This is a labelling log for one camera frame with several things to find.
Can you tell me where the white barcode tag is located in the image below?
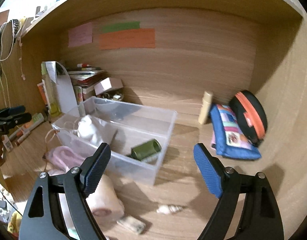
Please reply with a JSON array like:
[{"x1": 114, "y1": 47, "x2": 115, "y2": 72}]
[{"x1": 3, "y1": 135, "x2": 14, "y2": 152}]

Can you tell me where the stack of books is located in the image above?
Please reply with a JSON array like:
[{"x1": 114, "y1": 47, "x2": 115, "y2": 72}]
[{"x1": 67, "y1": 64, "x2": 106, "y2": 104}]

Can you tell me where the orange green tube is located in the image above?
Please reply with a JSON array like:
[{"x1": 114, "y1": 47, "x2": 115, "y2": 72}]
[{"x1": 9, "y1": 113, "x2": 45, "y2": 145}]

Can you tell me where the green sticky note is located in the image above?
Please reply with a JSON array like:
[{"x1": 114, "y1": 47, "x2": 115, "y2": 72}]
[{"x1": 101, "y1": 21, "x2": 140, "y2": 34}]

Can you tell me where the small printed packet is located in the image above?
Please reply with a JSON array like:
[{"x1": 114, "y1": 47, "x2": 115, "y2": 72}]
[{"x1": 117, "y1": 216, "x2": 146, "y2": 235}]

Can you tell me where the orange sticky note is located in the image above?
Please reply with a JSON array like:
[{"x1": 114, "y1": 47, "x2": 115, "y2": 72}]
[{"x1": 99, "y1": 28, "x2": 156, "y2": 50}]

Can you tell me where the green cylindrical container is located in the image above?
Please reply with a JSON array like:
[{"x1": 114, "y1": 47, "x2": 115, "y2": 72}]
[{"x1": 130, "y1": 139, "x2": 162, "y2": 161}]

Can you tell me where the blue patchwork pencil pouch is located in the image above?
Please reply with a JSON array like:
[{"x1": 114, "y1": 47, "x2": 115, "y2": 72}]
[{"x1": 209, "y1": 104, "x2": 261, "y2": 160}]

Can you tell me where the beige lotion bottle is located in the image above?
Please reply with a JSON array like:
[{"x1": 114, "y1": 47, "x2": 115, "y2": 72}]
[{"x1": 198, "y1": 91, "x2": 213, "y2": 125}]

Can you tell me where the small white pink box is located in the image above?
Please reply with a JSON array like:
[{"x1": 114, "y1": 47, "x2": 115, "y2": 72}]
[{"x1": 94, "y1": 77, "x2": 123, "y2": 95}]

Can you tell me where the white paper file holder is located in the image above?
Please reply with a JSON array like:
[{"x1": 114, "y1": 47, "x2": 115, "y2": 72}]
[{"x1": 49, "y1": 61, "x2": 77, "y2": 114}]

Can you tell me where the clear plastic storage bin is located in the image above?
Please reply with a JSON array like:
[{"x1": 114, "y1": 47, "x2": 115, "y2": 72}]
[{"x1": 52, "y1": 96, "x2": 177, "y2": 185}]

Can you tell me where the black orange zip case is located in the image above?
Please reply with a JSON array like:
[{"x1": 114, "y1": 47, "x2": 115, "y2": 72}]
[{"x1": 229, "y1": 90, "x2": 268, "y2": 147}]

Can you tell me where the pink sticky note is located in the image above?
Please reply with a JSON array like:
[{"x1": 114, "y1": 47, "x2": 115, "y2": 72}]
[{"x1": 68, "y1": 22, "x2": 93, "y2": 48}]

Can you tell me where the seashell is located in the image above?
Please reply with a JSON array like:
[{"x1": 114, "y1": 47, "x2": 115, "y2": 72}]
[{"x1": 156, "y1": 205, "x2": 184, "y2": 215}]

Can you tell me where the white hanging cord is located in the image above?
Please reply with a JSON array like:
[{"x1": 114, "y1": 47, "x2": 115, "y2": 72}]
[{"x1": 0, "y1": 19, "x2": 27, "y2": 108}]

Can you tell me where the pink round device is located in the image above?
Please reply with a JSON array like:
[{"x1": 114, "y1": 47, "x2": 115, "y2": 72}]
[{"x1": 86, "y1": 175, "x2": 125, "y2": 225}]

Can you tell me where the white cloth pouch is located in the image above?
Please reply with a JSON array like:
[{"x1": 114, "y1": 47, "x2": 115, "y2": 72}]
[{"x1": 77, "y1": 115, "x2": 106, "y2": 146}]

